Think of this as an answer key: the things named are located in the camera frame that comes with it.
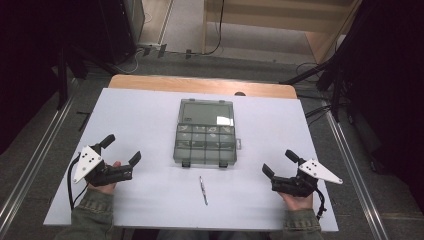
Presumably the metal floor rail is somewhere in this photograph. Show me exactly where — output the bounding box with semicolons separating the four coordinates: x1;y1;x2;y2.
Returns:
0;94;75;229
323;105;392;240

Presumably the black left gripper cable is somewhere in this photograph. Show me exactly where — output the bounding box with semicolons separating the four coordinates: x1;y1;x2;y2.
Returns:
67;155;90;212

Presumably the thin metal drill bit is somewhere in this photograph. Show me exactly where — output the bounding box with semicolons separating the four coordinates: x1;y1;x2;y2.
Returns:
198;175;209;207

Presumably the light wooden shelf unit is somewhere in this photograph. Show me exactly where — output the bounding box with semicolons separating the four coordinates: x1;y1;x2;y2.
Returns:
202;0;364;65

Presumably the black floor strip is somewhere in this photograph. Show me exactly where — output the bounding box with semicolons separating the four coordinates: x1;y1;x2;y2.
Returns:
75;110;92;132

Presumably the black cabinet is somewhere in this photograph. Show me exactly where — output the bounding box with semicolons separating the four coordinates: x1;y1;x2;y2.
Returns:
98;0;146;67

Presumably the wooden table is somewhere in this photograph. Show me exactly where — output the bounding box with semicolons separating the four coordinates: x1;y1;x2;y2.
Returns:
107;73;298;100

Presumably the black metal stand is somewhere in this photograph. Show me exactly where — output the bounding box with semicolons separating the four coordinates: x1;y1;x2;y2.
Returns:
54;41;89;112

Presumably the white table board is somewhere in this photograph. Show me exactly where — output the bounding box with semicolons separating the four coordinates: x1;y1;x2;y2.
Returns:
43;87;340;233

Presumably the clear plastic compartment box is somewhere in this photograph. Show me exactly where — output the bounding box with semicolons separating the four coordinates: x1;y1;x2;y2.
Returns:
172;98;242;169

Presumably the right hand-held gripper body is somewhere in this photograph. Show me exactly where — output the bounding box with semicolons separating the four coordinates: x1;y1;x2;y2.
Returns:
271;158;344;198

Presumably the white floor cable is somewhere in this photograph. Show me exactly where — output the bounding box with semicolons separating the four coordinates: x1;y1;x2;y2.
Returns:
114;46;149;76

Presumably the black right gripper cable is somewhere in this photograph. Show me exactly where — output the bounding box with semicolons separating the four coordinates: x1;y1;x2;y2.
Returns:
314;187;328;221

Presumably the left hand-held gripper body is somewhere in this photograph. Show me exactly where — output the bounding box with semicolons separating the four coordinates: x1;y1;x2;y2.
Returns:
72;143;134;188

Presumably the black hanging cable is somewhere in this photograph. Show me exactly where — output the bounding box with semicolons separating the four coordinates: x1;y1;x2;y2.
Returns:
199;0;225;57

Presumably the person's left hand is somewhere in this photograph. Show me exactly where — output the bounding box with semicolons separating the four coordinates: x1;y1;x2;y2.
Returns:
87;160;122;196

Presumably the person's right hand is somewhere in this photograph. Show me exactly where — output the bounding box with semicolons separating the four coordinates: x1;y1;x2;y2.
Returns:
279;192;315;212

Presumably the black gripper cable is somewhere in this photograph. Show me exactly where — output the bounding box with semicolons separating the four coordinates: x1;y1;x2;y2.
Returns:
67;155;90;212
314;187;328;221

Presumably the black tripod stand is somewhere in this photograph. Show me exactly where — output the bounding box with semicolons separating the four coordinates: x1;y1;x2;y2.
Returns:
279;58;356;125

